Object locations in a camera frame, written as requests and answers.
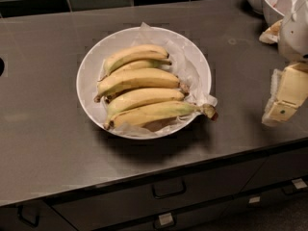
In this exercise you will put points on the lower drawer with label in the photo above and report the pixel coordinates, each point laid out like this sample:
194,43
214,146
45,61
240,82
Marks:
175,220

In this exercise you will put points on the lower right drawer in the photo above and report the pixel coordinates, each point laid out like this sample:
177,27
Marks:
257,199

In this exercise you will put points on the left drawer with handle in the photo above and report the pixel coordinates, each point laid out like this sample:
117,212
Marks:
32,216

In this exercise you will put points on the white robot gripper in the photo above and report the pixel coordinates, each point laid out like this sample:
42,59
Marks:
295,36

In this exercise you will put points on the top back banana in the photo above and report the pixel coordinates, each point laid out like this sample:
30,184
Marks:
133,53

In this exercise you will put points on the drawer with handle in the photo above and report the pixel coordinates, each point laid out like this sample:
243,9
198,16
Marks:
280,167
32,216
112,208

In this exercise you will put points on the middle drawer with handle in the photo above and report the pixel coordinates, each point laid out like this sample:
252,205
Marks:
112,208

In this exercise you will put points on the front banana with stem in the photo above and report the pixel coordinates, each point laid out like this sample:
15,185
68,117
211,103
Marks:
159,111

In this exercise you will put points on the right drawer with handle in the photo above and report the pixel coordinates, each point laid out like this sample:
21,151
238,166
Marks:
280,167

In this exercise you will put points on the large white bowl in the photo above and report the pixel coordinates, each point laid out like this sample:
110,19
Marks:
89,74

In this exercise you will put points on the white paper liner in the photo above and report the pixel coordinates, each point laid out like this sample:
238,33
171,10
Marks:
188,63

